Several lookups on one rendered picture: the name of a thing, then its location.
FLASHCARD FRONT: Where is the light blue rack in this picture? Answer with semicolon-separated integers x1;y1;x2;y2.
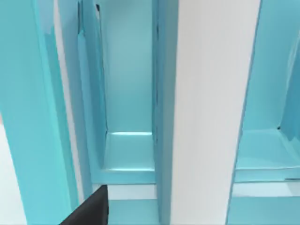
0;0;300;225

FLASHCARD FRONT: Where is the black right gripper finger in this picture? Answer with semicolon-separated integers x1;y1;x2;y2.
59;184;110;225

